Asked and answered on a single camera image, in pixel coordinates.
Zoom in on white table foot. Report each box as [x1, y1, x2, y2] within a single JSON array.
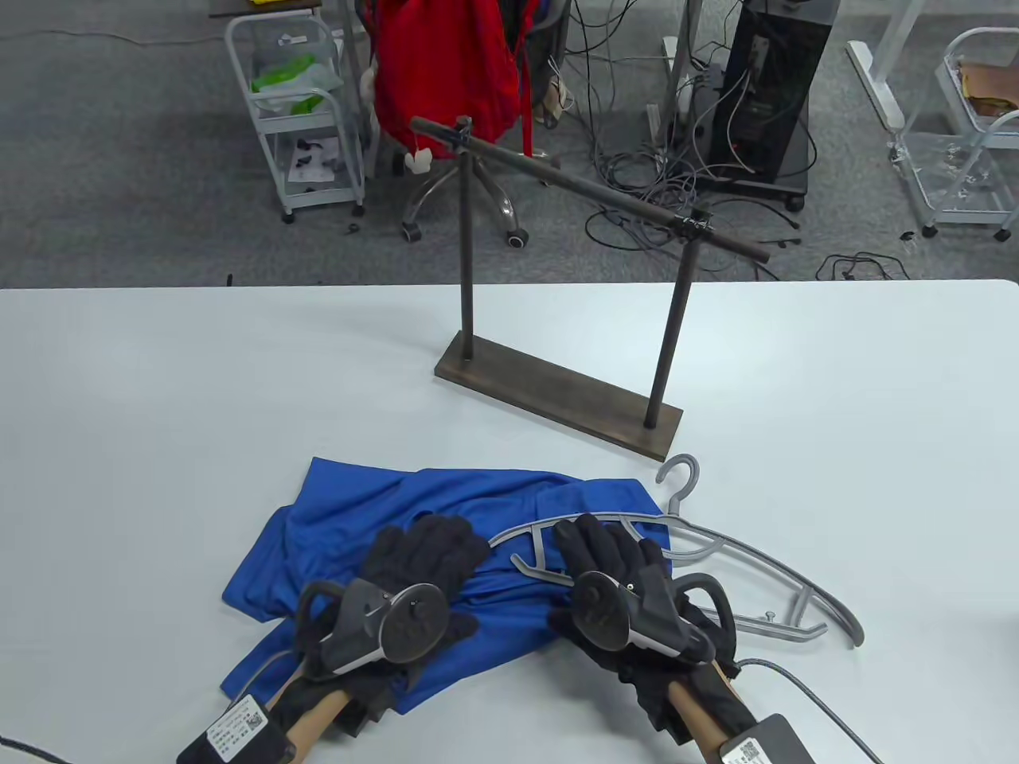
[[845, 0, 929, 133]]

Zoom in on office chair with chrome base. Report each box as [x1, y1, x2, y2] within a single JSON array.
[[398, 0, 571, 252]]

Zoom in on tangle of cables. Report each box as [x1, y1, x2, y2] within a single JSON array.
[[548, 0, 913, 284]]

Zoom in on white paper sheet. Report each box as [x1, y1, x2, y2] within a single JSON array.
[[285, 135, 342, 185]]

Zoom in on person's right hand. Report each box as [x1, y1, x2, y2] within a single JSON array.
[[548, 513, 741, 717]]

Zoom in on brown wooden board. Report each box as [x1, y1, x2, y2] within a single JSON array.
[[209, 0, 324, 19]]

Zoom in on dark braided cable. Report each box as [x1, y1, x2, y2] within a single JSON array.
[[0, 735, 74, 764]]

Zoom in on red garment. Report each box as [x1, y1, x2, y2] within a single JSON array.
[[372, 0, 537, 160]]

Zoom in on black disc tracker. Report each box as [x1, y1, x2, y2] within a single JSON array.
[[572, 567, 738, 666], [296, 577, 451, 679]]

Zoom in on person's left forearm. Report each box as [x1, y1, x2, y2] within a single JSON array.
[[275, 688, 353, 754]]

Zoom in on white cart with green bag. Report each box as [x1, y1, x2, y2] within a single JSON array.
[[224, 14, 368, 224]]

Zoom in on blue t-shirt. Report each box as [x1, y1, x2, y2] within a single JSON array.
[[221, 457, 673, 715]]

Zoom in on grey braided cable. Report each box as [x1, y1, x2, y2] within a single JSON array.
[[736, 656, 886, 764]]

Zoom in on green plastic bag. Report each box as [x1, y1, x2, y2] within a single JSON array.
[[252, 53, 344, 117]]

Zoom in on black labelled wrist camera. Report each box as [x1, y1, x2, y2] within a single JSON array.
[[719, 714, 818, 764], [177, 694, 300, 764]]

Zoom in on person's left hand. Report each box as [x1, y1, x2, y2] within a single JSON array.
[[299, 515, 491, 717]]

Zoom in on brown flat item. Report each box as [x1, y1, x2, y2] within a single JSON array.
[[958, 64, 1019, 117]]

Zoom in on dark metal hanging rack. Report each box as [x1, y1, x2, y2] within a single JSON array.
[[408, 115, 773, 462]]

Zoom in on grey plastic hanger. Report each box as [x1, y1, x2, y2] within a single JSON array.
[[487, 454, 866, 647]]

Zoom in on black computer tower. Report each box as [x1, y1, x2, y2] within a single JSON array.
[[706, 0, 841, 212]]

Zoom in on person's right forearm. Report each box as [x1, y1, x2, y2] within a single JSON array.
[[667, 683, 739, 754]]

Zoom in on thin grey cable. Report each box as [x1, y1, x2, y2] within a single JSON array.
[[225, 649, 303, 706]]

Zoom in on white cart with brown item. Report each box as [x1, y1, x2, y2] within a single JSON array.
[[887, 26, 1019, 243]]

